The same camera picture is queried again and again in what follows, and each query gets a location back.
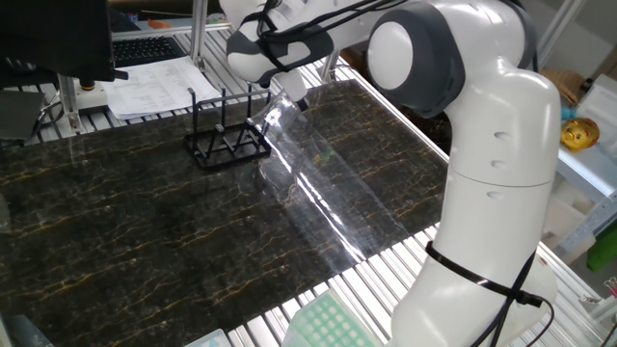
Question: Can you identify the green pipette tip box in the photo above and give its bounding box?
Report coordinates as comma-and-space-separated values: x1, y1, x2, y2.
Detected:
282, 287, 387, 347

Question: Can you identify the brown woven basket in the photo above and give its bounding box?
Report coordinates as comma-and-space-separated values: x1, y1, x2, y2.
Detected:
539, 69, 587, 107

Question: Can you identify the white translucent plastic container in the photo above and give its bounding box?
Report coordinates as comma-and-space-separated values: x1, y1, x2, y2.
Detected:
185, 328, 232, 347

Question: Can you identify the black computer keyboard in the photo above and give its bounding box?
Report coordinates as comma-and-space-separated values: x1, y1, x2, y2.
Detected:
111, 35, 188, 68

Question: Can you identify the clear plastic cup with handle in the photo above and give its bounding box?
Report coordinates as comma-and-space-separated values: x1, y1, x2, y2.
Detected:
251, 90, 304, 146

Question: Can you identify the green plastic container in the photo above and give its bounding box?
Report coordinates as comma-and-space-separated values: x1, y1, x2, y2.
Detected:
585, 225, 617, 274

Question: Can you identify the black cable bundle on arm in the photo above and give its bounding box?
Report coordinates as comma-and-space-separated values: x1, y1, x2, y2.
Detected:
239, 0, 409, 73

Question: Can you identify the aluminium frame post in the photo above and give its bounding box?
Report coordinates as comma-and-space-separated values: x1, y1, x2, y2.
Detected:
190, 0, 209, 68
57, 74, 83, 131

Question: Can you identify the yellow piggy bank figure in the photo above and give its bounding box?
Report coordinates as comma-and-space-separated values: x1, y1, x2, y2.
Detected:
560, 117, 602, 153

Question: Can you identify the black strapped arm cable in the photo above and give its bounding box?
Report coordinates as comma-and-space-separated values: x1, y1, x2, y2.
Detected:
425, 240, 556, 347

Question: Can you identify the black monitor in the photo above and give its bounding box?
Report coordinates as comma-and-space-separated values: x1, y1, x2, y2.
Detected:
0, 0, 130, 83

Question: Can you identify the white printed paper sheet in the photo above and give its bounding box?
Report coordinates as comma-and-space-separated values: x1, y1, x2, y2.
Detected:
100, 56, 223, 121

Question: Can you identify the black wire cup rack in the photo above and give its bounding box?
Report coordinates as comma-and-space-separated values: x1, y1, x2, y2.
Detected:
184, 86, 275, 170

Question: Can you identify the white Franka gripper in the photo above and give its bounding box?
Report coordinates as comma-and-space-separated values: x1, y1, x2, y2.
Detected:
276, 68, 310, 113

